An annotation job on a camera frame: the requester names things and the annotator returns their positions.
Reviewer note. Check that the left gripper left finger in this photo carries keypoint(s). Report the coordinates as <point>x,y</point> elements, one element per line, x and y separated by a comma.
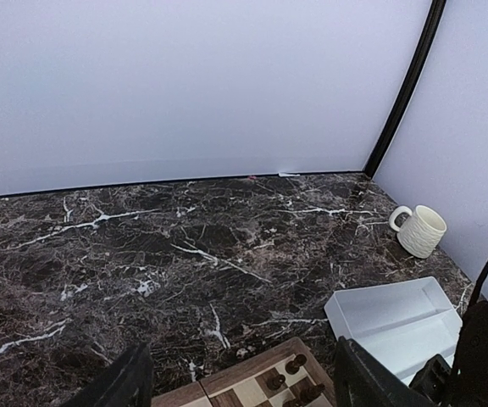
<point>128,381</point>

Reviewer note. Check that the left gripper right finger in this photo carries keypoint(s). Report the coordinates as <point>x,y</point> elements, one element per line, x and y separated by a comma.
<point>361,380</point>

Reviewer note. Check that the white plastic tray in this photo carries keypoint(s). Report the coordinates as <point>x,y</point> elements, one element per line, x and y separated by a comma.
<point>401,324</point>

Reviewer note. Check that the wooden chess board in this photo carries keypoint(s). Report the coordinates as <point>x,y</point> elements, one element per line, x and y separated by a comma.
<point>252,382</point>

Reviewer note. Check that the dark pawns on board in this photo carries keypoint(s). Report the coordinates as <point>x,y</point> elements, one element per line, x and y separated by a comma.
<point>293,392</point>

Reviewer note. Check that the cream ceramic mug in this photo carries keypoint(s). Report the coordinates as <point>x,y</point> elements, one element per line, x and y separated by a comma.
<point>418,230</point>

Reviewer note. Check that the right black frame post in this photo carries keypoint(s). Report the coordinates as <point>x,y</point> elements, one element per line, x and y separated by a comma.
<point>407,87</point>

